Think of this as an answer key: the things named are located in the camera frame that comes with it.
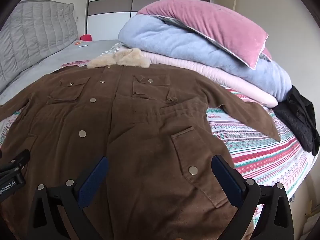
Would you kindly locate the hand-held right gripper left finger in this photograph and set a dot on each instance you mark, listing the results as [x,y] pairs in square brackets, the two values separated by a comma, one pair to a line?
[92,180]

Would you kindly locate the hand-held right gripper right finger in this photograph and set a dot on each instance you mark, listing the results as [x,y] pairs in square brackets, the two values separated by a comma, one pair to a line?
[225,177]

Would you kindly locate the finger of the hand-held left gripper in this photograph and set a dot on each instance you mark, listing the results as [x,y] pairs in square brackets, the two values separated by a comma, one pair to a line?
[17,161]

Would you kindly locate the brown coat with fur collar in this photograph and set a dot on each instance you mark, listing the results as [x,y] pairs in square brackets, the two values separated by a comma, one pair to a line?
[140,120]

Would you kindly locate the patterned pink green bedspread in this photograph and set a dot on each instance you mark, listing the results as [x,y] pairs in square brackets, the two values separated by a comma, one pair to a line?
[262,150]

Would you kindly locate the black quilted jacket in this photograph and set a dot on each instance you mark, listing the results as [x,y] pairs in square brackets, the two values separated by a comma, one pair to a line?
[297,120]

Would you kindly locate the pale pink blanket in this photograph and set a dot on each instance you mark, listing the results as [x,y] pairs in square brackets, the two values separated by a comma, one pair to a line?
[225,77]

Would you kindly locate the grey bed sheet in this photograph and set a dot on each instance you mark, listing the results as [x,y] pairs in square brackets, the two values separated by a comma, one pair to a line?
[50,60]

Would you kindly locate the grey quilted headboard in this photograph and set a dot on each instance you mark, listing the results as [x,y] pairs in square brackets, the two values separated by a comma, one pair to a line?
[35,35]

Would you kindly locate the white fringed blanket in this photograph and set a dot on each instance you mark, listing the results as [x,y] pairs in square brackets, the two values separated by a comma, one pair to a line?
[112,50]

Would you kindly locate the small red object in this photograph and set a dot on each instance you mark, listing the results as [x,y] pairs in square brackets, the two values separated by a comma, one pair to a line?
[86,37]

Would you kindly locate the light blue blanket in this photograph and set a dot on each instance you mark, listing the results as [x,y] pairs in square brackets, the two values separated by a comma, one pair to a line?
[175,45]

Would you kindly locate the pink velvet pillow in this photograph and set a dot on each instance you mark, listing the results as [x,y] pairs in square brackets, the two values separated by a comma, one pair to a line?
[212,25]

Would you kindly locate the white wardrobe with grey band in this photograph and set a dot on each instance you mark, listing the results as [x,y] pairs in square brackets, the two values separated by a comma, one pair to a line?
[110,25]

